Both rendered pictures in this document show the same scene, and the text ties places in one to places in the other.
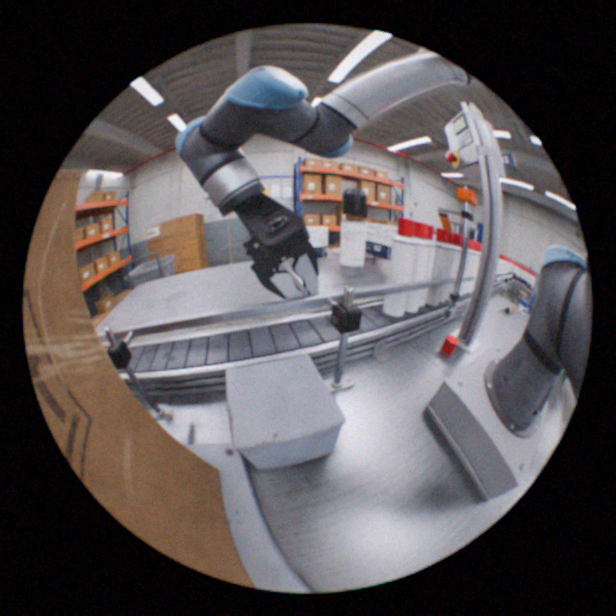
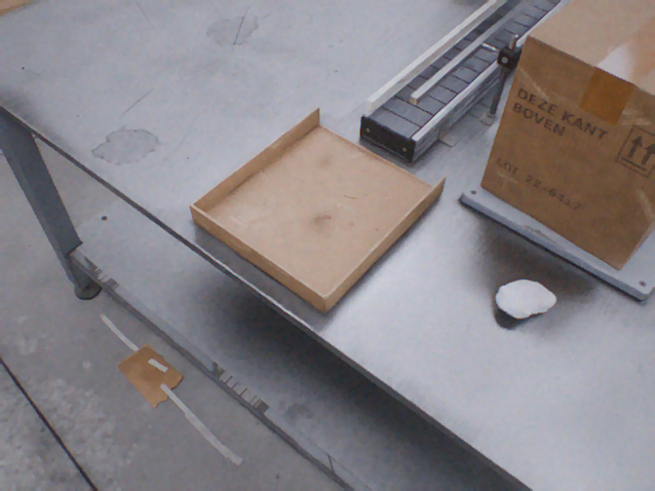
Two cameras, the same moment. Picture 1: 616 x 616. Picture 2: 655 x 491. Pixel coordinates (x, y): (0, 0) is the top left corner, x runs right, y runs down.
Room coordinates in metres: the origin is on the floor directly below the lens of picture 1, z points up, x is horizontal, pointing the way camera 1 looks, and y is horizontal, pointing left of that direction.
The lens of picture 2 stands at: (-0.50, 0.96, 1.55)
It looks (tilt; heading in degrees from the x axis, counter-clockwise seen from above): 51 degrees down; 328
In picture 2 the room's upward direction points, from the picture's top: 2 degrees clockwise
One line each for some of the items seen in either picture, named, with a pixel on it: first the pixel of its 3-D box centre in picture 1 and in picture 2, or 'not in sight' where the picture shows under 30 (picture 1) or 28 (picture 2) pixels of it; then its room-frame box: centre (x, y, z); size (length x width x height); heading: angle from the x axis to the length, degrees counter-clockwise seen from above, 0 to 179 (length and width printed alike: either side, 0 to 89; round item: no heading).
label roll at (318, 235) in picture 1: (307, 241); not in sight; (0.91, 0.00, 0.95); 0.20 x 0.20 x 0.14
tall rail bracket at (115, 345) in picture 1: (137, 368); (491, 73); (0.11, 0.24, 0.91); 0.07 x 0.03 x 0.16; 20
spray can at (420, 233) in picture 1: (416, 267); not in sight; (0.36, -0.24, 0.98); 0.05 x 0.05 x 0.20
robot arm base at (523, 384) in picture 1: (532, 370); not in sight; (0.03, -0.34, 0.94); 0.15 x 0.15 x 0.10
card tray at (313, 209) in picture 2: not in sight; (321, 198); (0.05, 0.62, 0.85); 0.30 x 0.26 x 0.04; 110
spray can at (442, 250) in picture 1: (437, 267); not in sight; (0.39, -0.33, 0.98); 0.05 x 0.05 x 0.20
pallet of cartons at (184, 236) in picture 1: (178, 252); not in sight; (3.13, 2.58, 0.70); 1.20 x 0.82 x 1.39; 109
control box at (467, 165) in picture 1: (472, 146); not in sight; (0.35, -0.45, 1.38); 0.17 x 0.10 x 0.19; 165
